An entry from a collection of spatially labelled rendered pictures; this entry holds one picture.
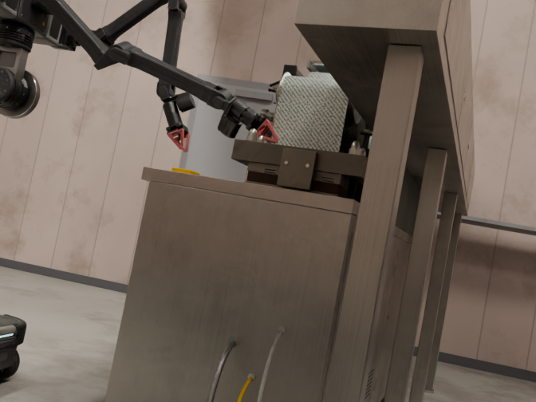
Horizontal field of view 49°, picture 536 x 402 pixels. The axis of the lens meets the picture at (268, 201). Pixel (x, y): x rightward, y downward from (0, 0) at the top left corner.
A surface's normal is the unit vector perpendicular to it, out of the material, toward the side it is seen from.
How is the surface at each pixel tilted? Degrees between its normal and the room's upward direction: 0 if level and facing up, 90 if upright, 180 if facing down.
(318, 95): 90
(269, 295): 90
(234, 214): 90
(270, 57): 90
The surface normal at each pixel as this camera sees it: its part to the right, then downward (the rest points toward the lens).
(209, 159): -0.17, -0.09
